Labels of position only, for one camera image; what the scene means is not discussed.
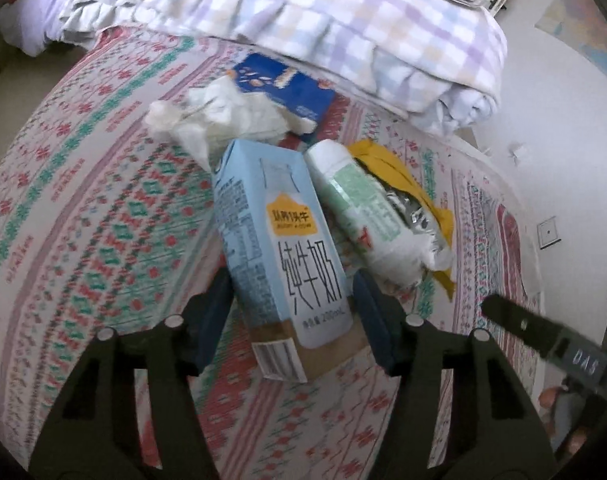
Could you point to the blue biscuit box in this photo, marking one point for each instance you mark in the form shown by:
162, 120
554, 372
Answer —
288, 85

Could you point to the lilac bed sheet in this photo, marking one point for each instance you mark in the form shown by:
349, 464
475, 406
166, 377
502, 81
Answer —
28, 25

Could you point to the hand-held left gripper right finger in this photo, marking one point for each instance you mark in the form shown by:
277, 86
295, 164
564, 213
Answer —
378, 325

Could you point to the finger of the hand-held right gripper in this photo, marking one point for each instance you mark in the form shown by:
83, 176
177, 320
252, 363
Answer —
533, 332

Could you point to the light blue milk carton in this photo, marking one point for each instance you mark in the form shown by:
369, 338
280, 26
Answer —
283, 240

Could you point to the yellow foil wrapper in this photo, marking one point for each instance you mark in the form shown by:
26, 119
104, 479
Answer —
398, 170

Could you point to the person's right hand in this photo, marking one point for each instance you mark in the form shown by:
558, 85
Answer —
547, 402

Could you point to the green white plastic bottle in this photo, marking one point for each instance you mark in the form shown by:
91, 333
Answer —
358, 195

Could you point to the crumpled white plastic bag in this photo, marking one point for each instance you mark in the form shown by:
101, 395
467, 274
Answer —
223, 110

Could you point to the wall poster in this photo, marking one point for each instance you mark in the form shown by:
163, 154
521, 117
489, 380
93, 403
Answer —
573, 15

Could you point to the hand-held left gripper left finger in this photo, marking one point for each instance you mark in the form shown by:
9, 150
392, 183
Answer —
213, 320

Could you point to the white wall socket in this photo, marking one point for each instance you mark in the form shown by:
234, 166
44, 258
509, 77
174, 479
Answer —
518, 151
548, 232

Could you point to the checked ruffled quilt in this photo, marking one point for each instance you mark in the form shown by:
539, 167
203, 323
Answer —
333, 20

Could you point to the patterned bed sheet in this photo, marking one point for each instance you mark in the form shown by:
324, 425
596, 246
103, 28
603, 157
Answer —
83, 210

